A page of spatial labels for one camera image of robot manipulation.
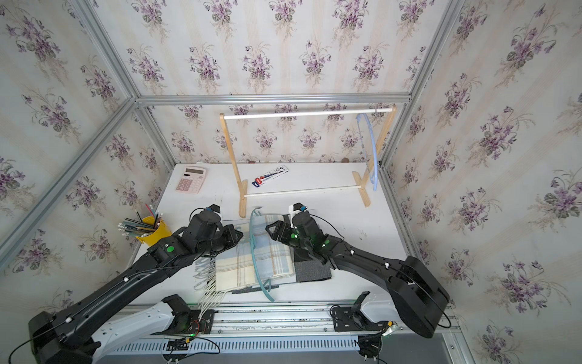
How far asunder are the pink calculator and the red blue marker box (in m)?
0.27

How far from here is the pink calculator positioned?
1096mm

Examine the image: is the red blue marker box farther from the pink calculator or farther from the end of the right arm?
the end of the right arm

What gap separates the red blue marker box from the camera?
1.13 meters
